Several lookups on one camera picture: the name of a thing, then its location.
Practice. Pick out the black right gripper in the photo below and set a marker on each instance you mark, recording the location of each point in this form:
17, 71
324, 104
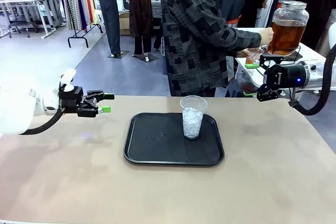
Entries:
288, 75

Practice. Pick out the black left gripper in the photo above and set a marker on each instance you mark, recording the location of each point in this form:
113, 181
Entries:
69, 100

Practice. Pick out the tall clear iced cup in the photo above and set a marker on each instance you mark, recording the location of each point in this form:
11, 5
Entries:
193, 121

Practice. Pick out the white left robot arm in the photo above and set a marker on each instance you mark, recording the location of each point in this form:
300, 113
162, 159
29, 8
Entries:
15, 111

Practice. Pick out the person's right forearm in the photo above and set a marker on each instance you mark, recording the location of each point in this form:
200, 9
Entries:
244, 39

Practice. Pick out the glass tea drink dispenser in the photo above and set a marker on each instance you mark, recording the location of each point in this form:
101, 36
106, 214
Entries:
287, 32

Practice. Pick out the person's left hand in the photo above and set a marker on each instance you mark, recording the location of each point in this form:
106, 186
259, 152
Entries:
244, 53

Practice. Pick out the person's right hand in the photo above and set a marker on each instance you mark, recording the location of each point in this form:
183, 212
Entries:
266, 36

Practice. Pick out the white side table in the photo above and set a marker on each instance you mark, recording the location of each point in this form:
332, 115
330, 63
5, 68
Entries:
312, 53

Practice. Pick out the person in patchwork jacket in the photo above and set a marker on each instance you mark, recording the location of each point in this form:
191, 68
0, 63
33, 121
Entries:
194, 45

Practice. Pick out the black plastic tray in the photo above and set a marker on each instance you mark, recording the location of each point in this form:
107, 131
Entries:
162, 153

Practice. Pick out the cardboard box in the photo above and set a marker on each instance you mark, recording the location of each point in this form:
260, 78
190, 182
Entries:
124, 23

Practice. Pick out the mannequin with dark trousers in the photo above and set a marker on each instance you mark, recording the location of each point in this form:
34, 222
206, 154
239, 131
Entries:
110, 11

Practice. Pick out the mannequin with brown skirt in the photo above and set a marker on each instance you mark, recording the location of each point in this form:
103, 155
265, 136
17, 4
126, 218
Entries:
141, 11

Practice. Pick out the clothes rack with fabrics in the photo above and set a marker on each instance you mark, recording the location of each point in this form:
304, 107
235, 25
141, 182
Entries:
76, 1

